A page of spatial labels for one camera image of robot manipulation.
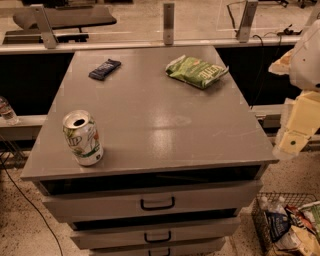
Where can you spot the grey drawer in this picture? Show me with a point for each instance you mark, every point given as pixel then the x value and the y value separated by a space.
pixel 157 234
pixel 152 201
pixel 178 248

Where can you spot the green jalapeno chip bag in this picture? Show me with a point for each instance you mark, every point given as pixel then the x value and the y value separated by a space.
pixel 195 71

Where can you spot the dark blue snack bag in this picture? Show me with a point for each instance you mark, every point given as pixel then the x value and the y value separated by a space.
pixel 279 224

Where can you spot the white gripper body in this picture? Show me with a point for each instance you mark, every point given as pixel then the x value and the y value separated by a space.
pixel 307 61

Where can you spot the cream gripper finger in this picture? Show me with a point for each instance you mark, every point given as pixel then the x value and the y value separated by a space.
pixel 288 144
pixel 282 65

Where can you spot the clear plastic water bottle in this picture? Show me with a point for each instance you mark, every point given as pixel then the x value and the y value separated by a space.
pixel 7 112

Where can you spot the green white 7up can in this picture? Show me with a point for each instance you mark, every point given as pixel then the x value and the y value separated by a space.
pixel 81 134

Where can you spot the grey drawer cabinet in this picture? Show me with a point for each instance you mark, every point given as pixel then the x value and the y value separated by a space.
pixel 155 131

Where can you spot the wire mesh basket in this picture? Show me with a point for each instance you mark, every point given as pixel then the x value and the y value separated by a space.
pixel 261 223

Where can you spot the top grey drawer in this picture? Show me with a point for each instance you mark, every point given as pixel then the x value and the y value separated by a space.
pixel 152 201

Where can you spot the left metal bracket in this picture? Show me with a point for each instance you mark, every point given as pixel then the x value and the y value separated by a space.
pixel 48 37

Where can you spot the middle metal bracket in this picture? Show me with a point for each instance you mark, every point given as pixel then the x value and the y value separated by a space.
pixel 168 23

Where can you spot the dark blue snack bar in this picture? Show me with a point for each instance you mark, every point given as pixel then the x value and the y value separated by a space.
pixel 106 68

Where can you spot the metal bracket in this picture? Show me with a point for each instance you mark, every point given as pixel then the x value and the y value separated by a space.
pixel 168 23
pixel 48 37
pixel 243 33

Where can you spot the right metal bracket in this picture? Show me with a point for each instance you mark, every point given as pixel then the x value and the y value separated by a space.
pixel 243 33

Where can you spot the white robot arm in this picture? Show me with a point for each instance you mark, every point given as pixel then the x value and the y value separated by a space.
pixel 304 66

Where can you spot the middle grey drawer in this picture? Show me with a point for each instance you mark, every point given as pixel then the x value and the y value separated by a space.
pixel 157 234

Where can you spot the bottom grey drawer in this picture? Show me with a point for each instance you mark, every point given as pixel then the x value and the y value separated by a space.
pixel 178 248

